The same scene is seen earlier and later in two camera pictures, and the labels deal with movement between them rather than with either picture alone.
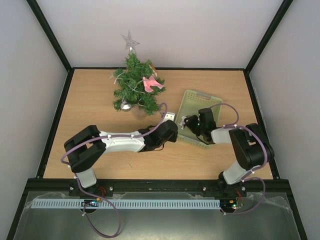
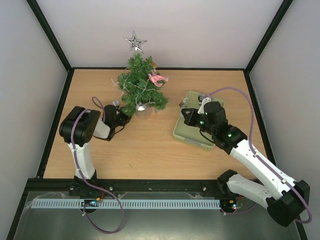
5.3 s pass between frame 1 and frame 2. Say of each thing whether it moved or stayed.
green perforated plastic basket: stayed
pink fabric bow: moved
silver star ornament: moved
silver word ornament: moved
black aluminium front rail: stayed
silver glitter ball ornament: moved
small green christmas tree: moved
